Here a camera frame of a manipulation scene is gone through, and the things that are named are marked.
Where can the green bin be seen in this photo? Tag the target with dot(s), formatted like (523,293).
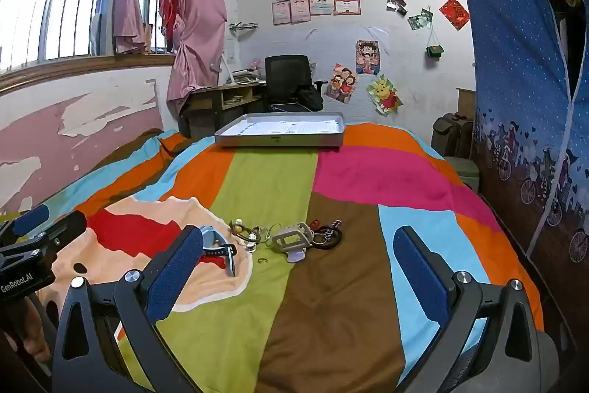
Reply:
(462,172)

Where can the colourful striped blanket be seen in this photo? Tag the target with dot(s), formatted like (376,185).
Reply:
(285,190)

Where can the red hanging ornament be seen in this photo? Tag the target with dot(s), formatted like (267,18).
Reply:
(166,6)

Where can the person's left hand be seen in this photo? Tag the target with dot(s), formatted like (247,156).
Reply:
(34,328)

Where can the red wall card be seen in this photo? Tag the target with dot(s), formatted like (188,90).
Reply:
(454,12)

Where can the clear plastic clip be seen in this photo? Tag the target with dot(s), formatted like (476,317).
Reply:
(295,256)

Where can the yellow bear wall poster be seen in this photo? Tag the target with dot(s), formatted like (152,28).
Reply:
(384,94)

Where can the blue printed wardrobe cloth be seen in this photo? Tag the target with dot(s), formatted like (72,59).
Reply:
(515,75)

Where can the black office chair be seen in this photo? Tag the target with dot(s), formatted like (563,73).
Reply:
(287,75)

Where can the olive bag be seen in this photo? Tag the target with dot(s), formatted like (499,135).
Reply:
(453,135)

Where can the wall photos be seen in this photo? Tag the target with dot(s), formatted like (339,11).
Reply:
(396,5)

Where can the grey tray with grid paper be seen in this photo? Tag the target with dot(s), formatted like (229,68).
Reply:
(276,139)

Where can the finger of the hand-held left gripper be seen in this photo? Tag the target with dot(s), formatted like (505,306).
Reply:
(30,215)
(64,227)

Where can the blue smartwatch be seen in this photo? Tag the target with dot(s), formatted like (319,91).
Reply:
(212,235)

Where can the pile of books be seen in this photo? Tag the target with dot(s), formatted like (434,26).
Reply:
(248,76)

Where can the wooden cabinet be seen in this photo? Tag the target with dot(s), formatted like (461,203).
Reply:
(465,103)

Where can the cartoon family wall poster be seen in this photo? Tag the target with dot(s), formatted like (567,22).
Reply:
(341,83)

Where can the wooden desk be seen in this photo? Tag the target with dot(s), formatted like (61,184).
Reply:
(216,90)

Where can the wooden window sill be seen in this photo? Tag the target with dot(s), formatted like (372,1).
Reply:
(83,68)

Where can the anime wall poster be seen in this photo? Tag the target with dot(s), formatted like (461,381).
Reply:
(368,57)

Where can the metal wall rack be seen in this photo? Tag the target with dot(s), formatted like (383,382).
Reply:
(243,26)

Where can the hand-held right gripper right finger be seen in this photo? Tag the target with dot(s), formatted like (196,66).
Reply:
(418,278)

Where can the white clothes hanger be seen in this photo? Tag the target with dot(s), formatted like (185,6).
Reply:
(287,107)

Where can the small green hanging bag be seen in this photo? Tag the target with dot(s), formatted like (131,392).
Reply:
(435,51)

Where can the black bag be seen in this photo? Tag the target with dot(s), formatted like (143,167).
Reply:
(310,96)

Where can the green wall cards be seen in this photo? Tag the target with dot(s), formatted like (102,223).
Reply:
(419,20)

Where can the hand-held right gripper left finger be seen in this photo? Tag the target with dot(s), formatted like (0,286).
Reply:
(175,273)

